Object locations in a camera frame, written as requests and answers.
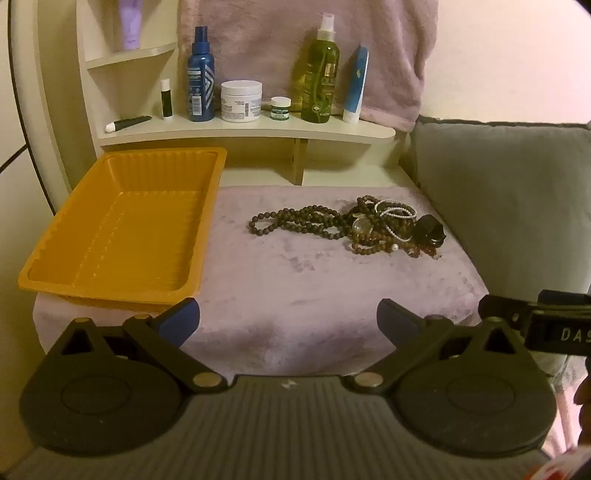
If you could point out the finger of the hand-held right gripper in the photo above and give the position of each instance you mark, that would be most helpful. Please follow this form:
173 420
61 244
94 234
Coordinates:
503 309

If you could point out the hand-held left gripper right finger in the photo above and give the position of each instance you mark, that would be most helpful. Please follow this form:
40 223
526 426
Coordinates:
393 319

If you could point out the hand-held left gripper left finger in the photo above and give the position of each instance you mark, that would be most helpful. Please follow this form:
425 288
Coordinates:
178 319

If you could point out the orange plastic tray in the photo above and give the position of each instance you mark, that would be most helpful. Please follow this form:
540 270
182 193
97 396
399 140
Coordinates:
115 230

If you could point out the pale patterned blanket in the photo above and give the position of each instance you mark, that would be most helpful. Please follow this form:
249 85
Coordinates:
565 392

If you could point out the grey cushion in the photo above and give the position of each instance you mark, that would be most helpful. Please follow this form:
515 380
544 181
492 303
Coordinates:
498 184

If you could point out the white wooden shelf unit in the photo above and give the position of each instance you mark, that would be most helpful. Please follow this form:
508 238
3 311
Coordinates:
258 134

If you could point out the black tube with white cap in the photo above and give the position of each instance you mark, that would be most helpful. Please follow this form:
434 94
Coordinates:
131 122

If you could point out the lip balm stick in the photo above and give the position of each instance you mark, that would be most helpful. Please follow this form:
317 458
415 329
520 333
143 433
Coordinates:
166 99

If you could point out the white cream jar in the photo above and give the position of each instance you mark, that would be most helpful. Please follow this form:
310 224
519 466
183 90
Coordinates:
241 101

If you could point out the small green label jar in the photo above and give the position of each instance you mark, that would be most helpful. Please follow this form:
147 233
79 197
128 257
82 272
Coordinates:
280 110

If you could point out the white and blue tube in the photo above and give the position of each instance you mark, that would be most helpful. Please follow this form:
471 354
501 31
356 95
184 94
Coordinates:
356 83

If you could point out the blue spray bottle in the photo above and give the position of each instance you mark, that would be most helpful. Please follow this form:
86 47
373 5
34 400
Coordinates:
201 78

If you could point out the green spray bottle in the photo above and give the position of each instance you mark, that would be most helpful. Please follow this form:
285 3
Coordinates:
319 78

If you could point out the hanging pink towel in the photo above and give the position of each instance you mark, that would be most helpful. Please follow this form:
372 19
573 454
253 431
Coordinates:
277 41

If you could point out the lavender tube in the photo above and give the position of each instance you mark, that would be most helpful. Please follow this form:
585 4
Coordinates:
129 23

